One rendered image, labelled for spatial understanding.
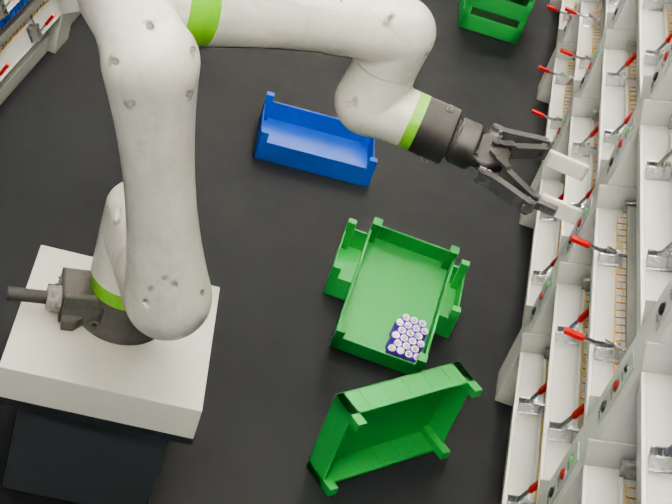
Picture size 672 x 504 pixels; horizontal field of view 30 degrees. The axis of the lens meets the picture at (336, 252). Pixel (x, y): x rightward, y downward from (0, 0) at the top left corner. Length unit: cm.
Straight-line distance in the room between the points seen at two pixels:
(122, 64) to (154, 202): 22
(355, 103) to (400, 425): 82
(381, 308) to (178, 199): 113
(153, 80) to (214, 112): 174
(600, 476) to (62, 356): 83
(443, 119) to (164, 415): 63
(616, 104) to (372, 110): 98
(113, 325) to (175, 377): 13
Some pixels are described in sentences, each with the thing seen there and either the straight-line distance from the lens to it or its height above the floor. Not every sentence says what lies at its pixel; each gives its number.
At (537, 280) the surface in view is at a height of 17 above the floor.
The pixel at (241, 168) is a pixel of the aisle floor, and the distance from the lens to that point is 310.
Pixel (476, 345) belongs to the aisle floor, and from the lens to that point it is 285.
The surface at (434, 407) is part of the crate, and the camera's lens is 254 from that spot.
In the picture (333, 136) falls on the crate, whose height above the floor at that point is 0.
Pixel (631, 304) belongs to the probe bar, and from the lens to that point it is 215.
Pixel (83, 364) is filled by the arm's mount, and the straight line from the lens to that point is 200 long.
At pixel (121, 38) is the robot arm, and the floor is 96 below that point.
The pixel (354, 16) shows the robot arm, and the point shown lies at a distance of 183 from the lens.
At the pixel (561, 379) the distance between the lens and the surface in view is 230.
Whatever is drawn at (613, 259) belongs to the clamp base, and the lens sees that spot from 227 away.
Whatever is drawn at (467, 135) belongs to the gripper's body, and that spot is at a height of 79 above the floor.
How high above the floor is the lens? 174
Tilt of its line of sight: 36 degrees down
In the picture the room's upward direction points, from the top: 21 degrees clockwise
